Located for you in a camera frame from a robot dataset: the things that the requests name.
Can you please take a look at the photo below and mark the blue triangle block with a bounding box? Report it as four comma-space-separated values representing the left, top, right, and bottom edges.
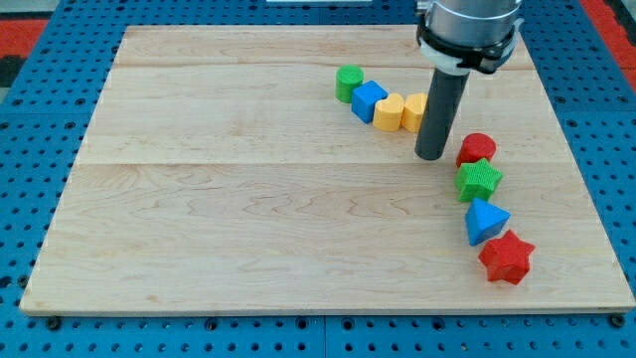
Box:
465, 198, 511, 247

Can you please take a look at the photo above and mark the yellow heart block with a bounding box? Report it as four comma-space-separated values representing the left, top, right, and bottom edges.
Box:
373, 93, 404, 132

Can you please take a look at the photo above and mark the red cylinder block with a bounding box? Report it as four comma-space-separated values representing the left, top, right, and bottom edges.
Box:
455, 133, 497, 168

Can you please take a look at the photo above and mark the blue cube block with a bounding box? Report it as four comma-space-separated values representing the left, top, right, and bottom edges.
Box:
351, 81, 389, 123

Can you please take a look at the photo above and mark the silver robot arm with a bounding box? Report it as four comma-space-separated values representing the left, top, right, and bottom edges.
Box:
413, 0, 523, 77

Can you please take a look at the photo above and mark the green cylinder block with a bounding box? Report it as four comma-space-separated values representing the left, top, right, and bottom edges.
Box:
335, 65, 364, 103

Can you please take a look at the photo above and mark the yellow pentagon block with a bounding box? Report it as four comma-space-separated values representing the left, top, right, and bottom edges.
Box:
400, 92, 427, 132

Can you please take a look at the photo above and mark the wooden board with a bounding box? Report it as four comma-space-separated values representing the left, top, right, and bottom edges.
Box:
20, 26, 635, 317

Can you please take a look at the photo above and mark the green star block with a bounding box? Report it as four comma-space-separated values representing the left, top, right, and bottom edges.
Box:
454, 158, 504, 202

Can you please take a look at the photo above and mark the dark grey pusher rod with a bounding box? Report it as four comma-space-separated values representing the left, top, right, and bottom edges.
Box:
414, 70, 469, 161

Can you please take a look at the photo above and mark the red star block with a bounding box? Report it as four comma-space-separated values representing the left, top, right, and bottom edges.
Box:
478, 230, 536, 285

